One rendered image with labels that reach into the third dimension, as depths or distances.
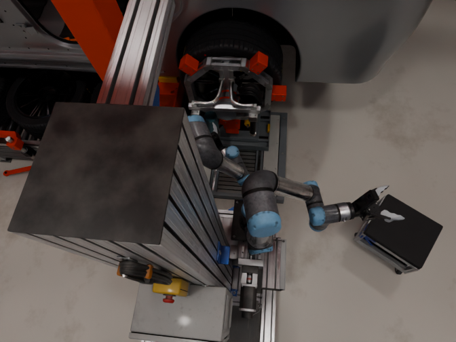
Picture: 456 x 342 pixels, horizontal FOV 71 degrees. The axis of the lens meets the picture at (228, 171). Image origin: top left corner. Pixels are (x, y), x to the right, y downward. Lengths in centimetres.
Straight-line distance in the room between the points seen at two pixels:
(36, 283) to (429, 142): 341
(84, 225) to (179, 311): 81
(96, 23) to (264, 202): 92
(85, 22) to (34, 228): 100
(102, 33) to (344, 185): 210
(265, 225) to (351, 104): 227
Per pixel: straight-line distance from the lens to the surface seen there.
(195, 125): 141
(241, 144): 269
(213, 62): 189
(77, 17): 144
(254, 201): 110
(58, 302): 288
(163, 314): 131
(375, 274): 267
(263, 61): 185
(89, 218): 55
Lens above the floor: 250
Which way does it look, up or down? 66 degrees down
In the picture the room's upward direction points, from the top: 9 degrees counter-clockwise
